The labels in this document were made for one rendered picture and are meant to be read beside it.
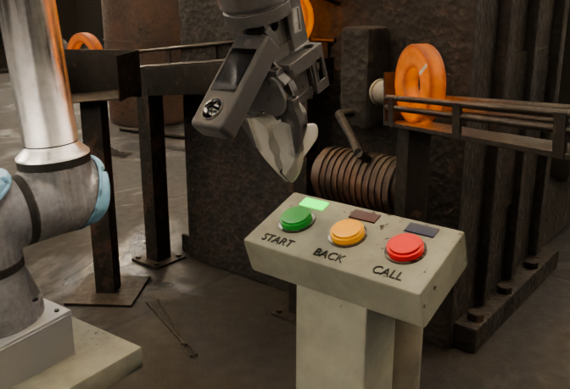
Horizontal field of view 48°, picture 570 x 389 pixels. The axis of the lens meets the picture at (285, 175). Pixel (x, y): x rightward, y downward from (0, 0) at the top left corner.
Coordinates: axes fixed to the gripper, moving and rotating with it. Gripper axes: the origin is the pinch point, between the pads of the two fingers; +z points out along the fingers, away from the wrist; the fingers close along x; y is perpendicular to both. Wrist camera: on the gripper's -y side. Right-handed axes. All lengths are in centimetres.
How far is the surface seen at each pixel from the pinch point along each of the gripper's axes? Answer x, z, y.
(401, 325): -8.6, 26.9, 6.0
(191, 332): 70, 79, 22
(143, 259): 117, 86, 43
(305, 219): -1.8, 6.0, -0.2
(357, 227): -8.8, 5.7, 0.4
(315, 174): 36, 37, 47
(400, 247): -15.1, 5.7, -1.0
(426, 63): 8, 10, 52
